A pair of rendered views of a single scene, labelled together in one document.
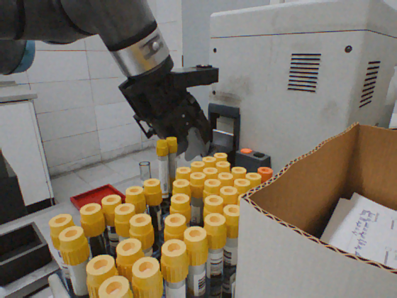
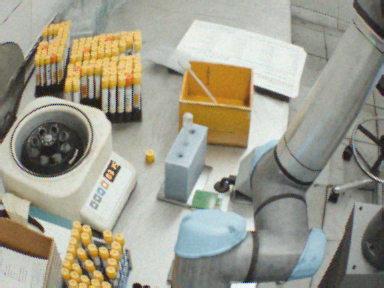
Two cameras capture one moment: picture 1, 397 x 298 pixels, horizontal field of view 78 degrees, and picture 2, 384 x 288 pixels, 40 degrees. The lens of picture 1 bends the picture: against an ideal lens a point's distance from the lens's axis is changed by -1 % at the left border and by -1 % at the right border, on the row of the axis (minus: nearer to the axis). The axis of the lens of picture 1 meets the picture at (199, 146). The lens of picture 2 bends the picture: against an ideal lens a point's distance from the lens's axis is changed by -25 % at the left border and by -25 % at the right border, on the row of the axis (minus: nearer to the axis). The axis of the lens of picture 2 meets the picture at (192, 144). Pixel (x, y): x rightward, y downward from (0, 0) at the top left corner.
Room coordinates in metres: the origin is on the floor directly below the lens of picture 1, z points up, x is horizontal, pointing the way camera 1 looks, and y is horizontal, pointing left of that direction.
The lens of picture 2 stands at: (0.68, -0.16, 1.77)
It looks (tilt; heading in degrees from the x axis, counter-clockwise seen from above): 44 degrees down; 144
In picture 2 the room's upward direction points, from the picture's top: 3 degrees clockwise
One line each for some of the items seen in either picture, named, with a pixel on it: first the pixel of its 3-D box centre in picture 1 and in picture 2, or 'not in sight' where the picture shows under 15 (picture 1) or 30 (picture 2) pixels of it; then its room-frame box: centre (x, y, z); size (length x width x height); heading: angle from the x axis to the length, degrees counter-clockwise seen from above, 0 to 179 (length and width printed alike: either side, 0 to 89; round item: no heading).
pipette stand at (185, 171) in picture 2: not in sight; (185, 165); (0.02, 0.31, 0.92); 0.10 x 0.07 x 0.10; 127
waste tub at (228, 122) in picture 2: not in sight; (217, 102); (-0.09, 0.45, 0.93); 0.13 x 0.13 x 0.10; 50
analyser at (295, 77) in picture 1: (296, 92); not in sight; (0.53, -0.20, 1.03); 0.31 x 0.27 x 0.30; 135
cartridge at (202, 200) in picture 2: not in sight; (205, 212); (0.11, 0.29, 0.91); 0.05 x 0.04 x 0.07; 45
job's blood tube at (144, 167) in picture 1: (147, 200); not in sight; (0.27, 0.06, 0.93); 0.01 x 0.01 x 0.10; 45
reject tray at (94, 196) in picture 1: (99, 199); not in sight; (0.35, 0.16, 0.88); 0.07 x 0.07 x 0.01; 45
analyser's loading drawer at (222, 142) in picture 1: (235, 138); not in sight; (0.54, -0.08, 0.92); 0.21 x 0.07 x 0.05; 135
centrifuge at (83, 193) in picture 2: not in sight; (57, 163); (-0.10, 0.09, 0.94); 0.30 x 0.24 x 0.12; 36
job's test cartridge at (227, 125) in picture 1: (230, 129); not in sight; (0.52, -0.07, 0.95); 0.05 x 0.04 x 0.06; 45
